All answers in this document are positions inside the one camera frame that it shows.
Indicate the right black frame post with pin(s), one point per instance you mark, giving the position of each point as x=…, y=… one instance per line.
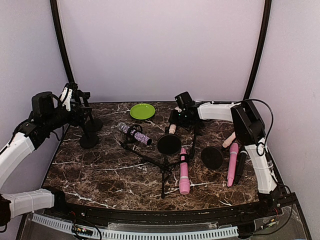
x=259, y=49

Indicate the black microphone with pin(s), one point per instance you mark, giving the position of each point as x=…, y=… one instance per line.
x=242, y=156

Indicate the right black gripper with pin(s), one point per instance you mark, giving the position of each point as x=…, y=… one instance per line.
x=173, y=118

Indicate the black round-base mic stand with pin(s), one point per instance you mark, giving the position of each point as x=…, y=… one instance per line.
x=91, y=124

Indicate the pink microphone front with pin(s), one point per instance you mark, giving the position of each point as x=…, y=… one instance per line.
x=184, y=182

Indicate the pink microphone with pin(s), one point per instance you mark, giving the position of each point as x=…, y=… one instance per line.
x=184, y=182
x=233, y=153

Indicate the black empty mic stand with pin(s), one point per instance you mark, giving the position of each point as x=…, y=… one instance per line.
x=196, y=132

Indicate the left black frame post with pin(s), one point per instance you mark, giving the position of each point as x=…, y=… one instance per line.
x=60, y=40

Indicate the purple glitter microphone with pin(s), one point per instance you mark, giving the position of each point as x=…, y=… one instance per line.
x=134, y=133

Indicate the white cable duct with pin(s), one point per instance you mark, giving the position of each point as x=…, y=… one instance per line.
x=121, y=231

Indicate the black frame post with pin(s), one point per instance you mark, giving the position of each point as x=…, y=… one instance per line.
x=60, y=40
x=259, y=49

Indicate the black stand holding beige mic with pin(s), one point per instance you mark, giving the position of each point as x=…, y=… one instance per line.
x=169, y=144

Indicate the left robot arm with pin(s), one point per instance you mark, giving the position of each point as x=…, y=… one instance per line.
x=49, y=112

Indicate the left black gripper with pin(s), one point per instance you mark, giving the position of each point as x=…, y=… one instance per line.
x=80, y=120

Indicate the green plate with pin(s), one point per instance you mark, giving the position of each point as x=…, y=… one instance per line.
x=142, y=111

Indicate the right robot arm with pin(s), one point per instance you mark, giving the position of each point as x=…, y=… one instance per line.
x=248, y=126

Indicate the black tripod mic stand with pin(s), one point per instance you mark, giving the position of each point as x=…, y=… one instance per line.
x=164, y=167

